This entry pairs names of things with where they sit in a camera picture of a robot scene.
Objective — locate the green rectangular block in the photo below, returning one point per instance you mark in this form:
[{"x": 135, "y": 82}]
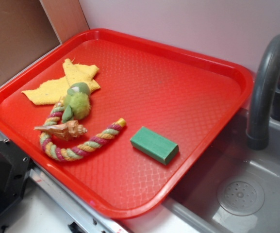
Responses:
[{"x": 155, "y": 145}]

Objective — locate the red plastic tray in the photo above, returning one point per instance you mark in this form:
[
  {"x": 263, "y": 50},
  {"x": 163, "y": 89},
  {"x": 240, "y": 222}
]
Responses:
[{"x": 184, "y": 96}]

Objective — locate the green plush toy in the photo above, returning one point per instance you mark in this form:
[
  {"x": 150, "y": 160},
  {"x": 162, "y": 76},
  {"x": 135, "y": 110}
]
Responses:
[{"x": 76, "y": 102}]

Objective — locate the tan conch seashell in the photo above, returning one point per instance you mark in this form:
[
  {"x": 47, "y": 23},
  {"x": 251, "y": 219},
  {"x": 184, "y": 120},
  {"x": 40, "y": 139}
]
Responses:
[{"x": 66, "y": 131}]

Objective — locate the yellow cloth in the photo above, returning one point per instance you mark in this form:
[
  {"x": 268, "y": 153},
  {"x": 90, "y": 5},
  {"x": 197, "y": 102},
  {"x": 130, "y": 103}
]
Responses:
[{"x": 51, "y": 91}]

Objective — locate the grey toy sink basin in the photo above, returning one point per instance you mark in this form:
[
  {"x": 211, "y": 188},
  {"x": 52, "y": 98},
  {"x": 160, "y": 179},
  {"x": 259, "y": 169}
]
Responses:
[{"x": 232, "y": 188}]

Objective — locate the grey toy faucet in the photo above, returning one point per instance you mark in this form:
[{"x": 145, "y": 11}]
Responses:
[{"x": 265, "y": 100}]

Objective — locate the brown cardboard panel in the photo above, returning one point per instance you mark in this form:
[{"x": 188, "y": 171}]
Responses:
[{"x": 31, "y": 28}]

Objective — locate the black metal bracket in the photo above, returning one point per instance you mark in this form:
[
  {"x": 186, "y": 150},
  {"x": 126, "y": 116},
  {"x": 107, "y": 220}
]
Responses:
[{"x": 15, "y": 167}]

